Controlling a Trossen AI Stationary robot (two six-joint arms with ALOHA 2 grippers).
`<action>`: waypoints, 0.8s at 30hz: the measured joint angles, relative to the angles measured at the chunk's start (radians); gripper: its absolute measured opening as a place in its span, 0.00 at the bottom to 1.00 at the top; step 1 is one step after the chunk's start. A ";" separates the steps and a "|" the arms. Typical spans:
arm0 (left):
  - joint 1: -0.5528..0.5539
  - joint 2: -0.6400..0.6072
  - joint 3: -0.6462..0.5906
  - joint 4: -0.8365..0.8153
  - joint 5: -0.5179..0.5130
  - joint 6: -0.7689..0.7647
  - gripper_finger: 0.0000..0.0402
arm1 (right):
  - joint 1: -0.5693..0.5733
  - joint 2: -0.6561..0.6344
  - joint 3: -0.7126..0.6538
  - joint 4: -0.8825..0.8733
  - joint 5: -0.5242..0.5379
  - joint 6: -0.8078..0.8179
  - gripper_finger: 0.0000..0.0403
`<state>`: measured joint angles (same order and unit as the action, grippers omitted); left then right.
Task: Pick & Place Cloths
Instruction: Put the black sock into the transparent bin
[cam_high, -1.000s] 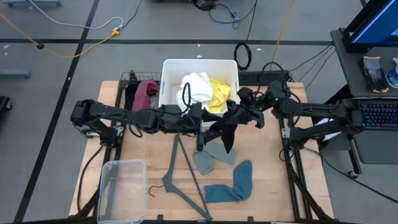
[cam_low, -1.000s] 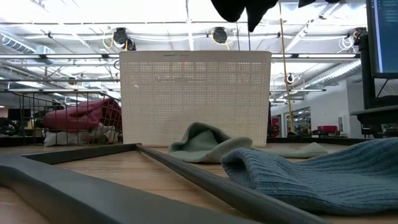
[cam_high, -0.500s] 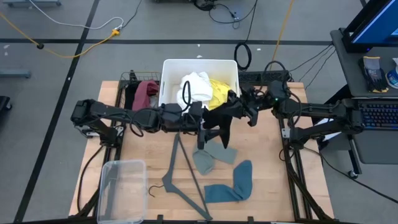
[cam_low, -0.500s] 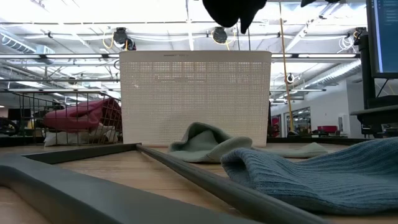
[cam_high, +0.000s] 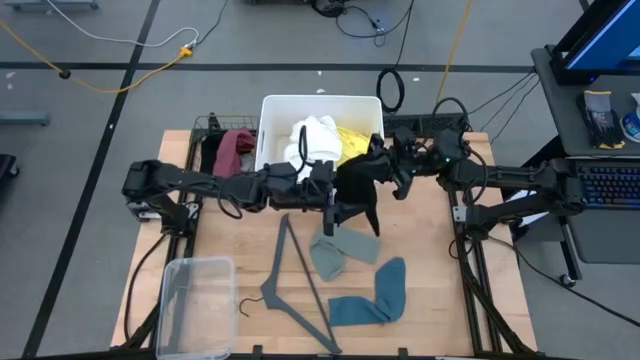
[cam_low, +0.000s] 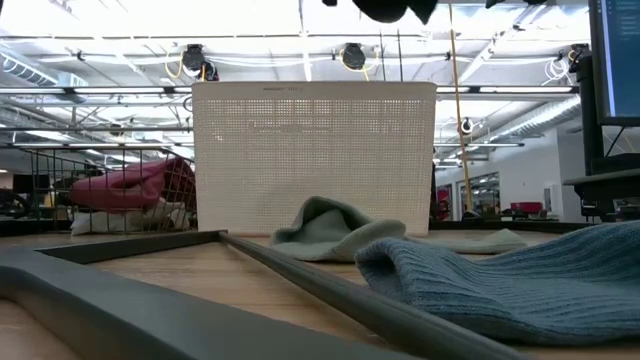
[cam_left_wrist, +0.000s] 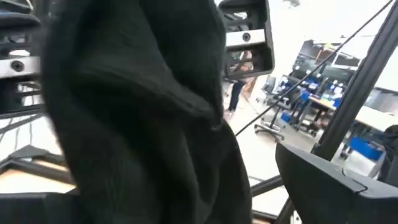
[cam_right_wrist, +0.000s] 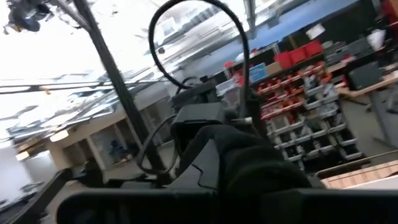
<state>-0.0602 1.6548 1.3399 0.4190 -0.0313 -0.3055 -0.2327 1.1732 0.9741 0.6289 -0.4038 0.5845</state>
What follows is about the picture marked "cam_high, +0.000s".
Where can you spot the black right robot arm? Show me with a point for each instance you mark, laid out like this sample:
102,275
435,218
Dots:
510,177

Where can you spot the white cloth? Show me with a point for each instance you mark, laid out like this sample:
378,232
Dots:
315,140

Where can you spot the maroon cloth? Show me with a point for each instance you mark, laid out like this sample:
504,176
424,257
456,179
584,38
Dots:
230,150

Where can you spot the grey floor foot bar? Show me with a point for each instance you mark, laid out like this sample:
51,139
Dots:
25,119
50,6

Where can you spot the teal knitted sock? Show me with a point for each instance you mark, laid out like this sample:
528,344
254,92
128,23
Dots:
390,290

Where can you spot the white perforated plastic bin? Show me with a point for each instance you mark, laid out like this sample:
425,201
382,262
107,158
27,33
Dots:
280,110

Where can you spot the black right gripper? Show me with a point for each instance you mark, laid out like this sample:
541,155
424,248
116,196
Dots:
405,165

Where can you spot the black keyboard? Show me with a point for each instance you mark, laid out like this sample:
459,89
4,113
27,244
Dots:
605,185

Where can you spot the grey tray frame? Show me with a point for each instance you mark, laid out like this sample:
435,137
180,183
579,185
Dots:
275,295

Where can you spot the black table frame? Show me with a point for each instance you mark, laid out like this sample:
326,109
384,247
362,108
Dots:
415,122

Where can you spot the clear plastic container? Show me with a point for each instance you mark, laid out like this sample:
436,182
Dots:
195,310

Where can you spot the grey side desk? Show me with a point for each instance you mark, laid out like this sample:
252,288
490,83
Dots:
560,110

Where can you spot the grey work gloves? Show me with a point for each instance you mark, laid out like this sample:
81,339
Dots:
600,120

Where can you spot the white and blue wipes tub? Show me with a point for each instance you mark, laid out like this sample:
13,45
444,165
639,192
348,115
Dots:
634,122

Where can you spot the grey-green sock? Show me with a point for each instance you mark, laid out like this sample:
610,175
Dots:
330,255

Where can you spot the black computer monitor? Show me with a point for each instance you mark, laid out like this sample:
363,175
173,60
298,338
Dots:
600,35

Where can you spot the black cart frame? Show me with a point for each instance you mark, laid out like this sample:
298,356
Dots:
570,260

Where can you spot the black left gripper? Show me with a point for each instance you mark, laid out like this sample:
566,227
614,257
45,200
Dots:
315,190

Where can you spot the black cloth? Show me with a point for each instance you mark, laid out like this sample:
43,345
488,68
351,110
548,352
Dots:
357,185

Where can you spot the yellow shirt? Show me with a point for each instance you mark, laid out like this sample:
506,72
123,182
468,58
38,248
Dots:
355,142

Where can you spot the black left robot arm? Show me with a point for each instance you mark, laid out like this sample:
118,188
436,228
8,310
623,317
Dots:
165,180

